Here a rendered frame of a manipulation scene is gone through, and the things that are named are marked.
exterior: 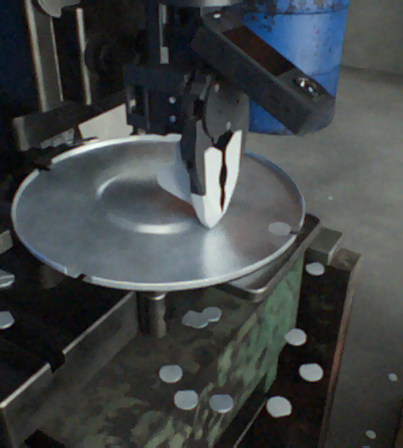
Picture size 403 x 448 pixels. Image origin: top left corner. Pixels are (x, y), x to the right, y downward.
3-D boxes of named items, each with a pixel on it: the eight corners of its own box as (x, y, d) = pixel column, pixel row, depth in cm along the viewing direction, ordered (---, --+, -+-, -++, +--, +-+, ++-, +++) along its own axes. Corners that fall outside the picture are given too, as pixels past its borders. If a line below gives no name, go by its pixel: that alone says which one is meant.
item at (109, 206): (244, 334, 40) (245, 326, 40) (-55, 236, 49) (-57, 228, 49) (332, 170, 62) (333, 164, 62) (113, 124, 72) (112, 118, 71)
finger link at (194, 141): (207, 177, 49) (207, 83, 45) (224, 182, 49) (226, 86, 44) (178, 198, 46) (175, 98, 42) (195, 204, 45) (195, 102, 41)
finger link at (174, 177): (169, 213, 54) (166, 123, 49) (222, 229, 51) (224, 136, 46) (150, 227, 52) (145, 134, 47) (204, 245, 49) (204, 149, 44)
